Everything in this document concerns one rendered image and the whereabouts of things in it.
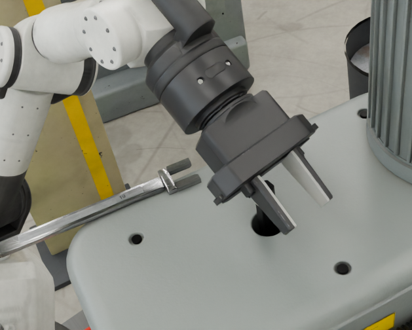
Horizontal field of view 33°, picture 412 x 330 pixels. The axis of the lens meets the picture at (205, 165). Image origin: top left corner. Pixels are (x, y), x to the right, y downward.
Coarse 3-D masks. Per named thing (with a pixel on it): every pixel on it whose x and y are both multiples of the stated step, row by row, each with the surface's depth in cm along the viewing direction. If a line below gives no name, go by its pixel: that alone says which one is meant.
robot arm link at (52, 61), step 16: (32, 16) 88; (48, 16) 82; (64, 16) 79; (32, 32) 86; (48, 32) 82; (64, 32) 79; (32, 48) 86; (48, 48) 83; (64, 48) 81; (80, 48) 79; (32, 64) 87; (48, 64) 88; (64, 64) 89; (80, 64) 91; (16, 80) 87; (32, 80) 88; (48, 80) 89; (64, 80) 90; (80, 80) 91
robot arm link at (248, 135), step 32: (192, 64) 65; (224, 64) 66; (192, 96) 65; (224, 96) 66; (256, 96) 68; (192, 128) 69; (224, 128) 66; (256, 128) 66; (288, 128) 67; (224, 160) 65; (256, 160) 65; (224, 192) 65
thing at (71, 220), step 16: (160, 176) 82; (192, 176) 81; (128, 192) 81; (144, 192) 81; (96, 208) 80; (112, 208) 80; (48, 224) 80; (64, 224) 79; (80, 224) 79; (16, 240) 79; (32, 240) 78; (0, 256) 78
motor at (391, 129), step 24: (384, 0) 65; (408, 0) 61; (384, 24) 67; (408, 24) 63; (384, 48) 69; (408, 48) 65; (384, 72) 71; (408, 72) 67; (384, 96) 73; (408, 96) 69; (384, 120) 74; (408, 120) 71; (384, 144) 76; (408, 144) 73; (408, 168) 75
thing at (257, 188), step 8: (248, 184) 66; (256, 184) 65; (264, 184) 65; (248, 192) 66; (256, 192) 66; (264, 192) 65; (272, 192) 66; (256, 200) 67; (264, 200) 66; (272, 200) 65; (264, 208) 67; (272, 208) 65; (280, 208) 65; (272, 216) 66; (280, 216) 65; (288, 216) 65; (280, 224) 66; (288, 224) 65; (288, 232) 66
